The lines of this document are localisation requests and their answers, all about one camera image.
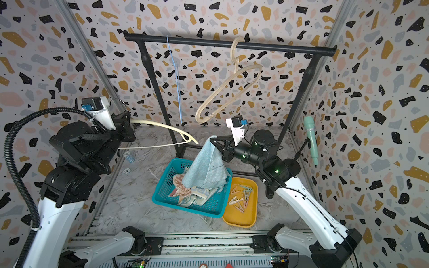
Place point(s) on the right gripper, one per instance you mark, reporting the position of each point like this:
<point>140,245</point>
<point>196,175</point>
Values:
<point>227,149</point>

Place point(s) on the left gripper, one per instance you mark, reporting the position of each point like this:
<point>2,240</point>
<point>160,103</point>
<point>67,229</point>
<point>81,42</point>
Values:
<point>123,125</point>

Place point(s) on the light teal towel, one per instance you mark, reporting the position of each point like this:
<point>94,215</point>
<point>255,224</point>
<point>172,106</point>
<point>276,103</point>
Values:
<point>204,171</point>

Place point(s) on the yellow clothespin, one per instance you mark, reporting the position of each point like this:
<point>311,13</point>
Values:
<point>236,191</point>

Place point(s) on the white clothespin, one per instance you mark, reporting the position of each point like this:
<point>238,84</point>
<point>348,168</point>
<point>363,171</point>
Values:
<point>235,200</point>
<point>245,196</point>

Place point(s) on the cream RABBIT lettered towel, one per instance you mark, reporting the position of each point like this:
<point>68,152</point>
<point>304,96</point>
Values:
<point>179,189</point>

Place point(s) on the beige pink clothespin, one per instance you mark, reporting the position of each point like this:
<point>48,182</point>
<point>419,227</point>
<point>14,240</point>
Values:
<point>240,208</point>

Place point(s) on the blue wire hanger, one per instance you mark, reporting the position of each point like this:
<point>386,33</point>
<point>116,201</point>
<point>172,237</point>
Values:
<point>176,80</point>

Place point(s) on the cream towel blue cartoon print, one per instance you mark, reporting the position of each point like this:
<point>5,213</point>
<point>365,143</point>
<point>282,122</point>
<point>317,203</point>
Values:
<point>195,200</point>

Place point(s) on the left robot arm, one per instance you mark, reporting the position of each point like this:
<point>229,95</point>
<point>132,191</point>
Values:
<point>85,152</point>

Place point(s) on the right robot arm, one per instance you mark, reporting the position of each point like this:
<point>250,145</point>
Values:
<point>295,194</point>

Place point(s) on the blue poker chip stack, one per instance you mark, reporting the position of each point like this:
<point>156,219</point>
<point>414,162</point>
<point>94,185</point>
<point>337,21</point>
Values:
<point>129,156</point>

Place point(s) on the teal plastic basket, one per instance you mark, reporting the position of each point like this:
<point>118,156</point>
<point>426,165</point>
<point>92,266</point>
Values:
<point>214,207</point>

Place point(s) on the yellow plastic tray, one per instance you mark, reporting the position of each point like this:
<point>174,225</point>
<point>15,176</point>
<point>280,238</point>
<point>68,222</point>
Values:
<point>242,203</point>

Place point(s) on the black clothes rack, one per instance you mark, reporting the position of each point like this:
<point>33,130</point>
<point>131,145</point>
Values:
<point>231,43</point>

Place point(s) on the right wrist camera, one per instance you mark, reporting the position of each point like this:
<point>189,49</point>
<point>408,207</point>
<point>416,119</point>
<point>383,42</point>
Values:
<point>237,125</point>

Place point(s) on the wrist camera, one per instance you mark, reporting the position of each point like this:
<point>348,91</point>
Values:
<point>237,125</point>
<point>98,107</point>

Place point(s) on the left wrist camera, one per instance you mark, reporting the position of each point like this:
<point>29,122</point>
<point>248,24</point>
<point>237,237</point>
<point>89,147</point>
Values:
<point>98,107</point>

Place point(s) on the aluminium rail base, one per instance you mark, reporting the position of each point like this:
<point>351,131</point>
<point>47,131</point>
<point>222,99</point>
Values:
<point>174,247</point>

